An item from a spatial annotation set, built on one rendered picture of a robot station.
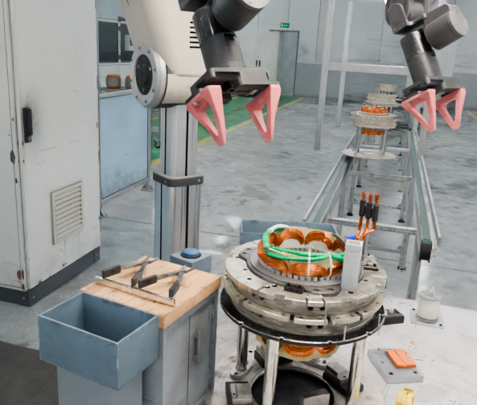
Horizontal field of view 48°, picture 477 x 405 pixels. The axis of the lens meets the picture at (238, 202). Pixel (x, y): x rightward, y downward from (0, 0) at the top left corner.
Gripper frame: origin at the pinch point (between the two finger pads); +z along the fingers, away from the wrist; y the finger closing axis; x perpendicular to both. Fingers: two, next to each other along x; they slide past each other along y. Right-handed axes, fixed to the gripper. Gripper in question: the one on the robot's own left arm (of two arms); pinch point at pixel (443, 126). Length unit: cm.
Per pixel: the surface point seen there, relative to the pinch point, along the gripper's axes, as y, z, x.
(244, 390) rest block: -38, 41, 37
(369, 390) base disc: -11, 49, 30
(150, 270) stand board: -50, 13, 40
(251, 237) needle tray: -18, 10, 48
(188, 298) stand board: -50, 20, 28
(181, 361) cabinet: -51, 31, 35
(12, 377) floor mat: -49, 35, 211
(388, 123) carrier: 212, -60, 171
